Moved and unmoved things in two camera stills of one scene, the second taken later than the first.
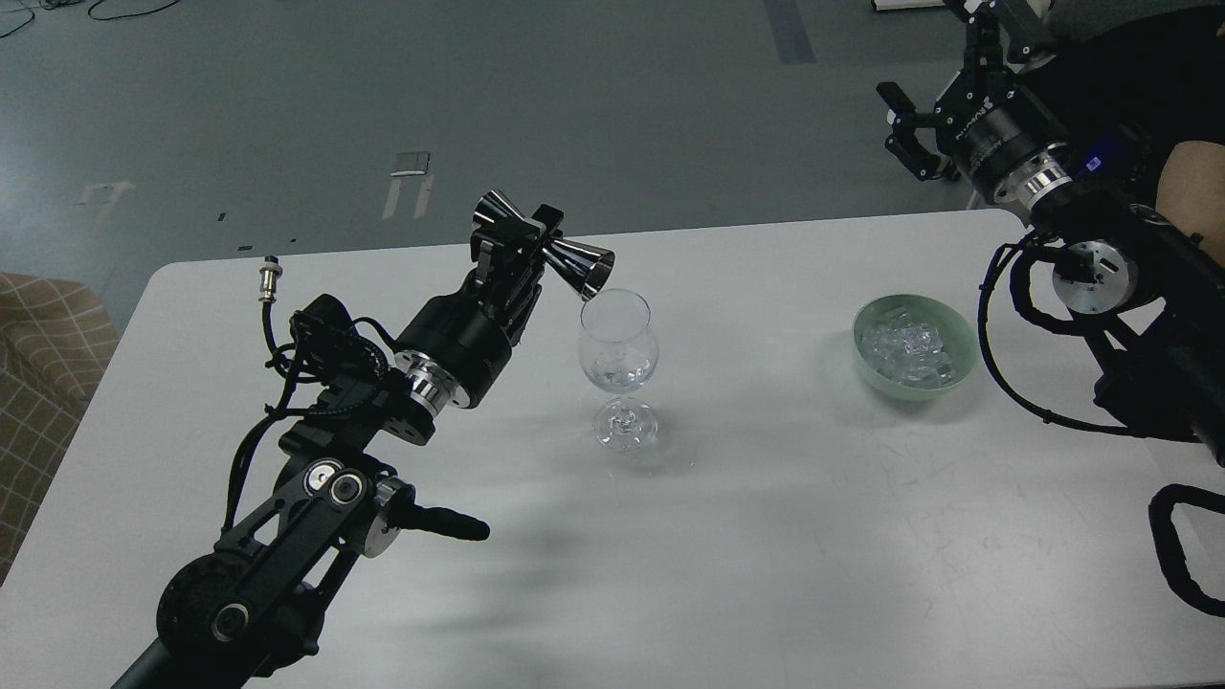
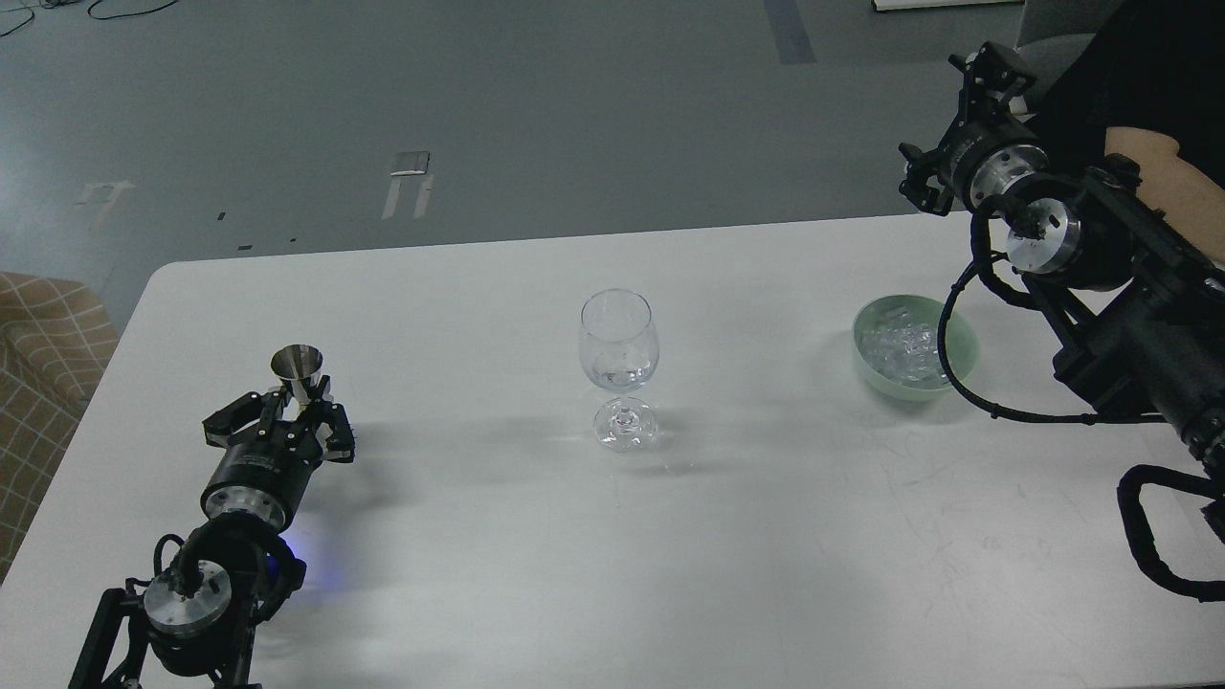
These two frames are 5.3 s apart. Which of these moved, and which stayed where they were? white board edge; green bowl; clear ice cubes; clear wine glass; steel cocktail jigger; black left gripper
Moved: black left gripper; steel cocktail jigger
Stayed: clear ice cubes; white board edge; clear wine glass; green bowl
